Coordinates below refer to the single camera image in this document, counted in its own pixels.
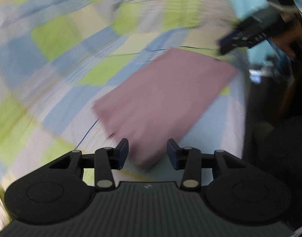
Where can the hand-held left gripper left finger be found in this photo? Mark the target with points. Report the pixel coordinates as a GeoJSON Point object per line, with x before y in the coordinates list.
{"type": "Point", "coordinates": [123, 153]}

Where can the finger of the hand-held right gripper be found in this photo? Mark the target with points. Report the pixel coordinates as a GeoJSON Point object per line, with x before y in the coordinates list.
{"type": "Point", "coordinates": [233, 48]}
{"type": "Point", "coordinates": [231, 35]}

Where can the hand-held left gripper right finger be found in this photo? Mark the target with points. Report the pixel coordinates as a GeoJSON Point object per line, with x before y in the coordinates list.
{"type": "Point", "coordinates": [171, 154]}

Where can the purple pillowcase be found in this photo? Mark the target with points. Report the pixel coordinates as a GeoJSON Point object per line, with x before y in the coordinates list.
{"type": "Point", "coordinates": [165, 98]}

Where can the person's right hand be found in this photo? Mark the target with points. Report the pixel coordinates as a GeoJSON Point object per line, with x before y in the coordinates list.
{"type": "Point", "coordinates": [292, 42]}

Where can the person's dark trousers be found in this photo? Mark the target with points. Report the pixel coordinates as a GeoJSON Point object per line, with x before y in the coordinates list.
{"type": "Point", "coordinates": [284, 165]}

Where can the plaid blanket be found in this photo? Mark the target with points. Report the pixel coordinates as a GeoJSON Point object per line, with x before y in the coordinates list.
{"type": "Point", "coordinates": [54, 54]}

